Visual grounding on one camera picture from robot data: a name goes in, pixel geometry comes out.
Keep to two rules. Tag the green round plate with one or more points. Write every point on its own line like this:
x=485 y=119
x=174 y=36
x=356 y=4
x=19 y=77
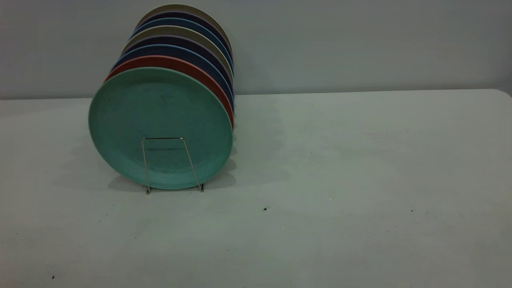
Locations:
x=160 y=120

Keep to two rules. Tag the pink round plate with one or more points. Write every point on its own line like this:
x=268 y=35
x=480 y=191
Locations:
x=172 y=62

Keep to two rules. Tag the beige round plate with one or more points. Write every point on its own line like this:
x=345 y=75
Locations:
x=188 y=7
x=180 y=30

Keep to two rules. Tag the teal blue round plate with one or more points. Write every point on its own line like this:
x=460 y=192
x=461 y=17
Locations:
x=188 y=23

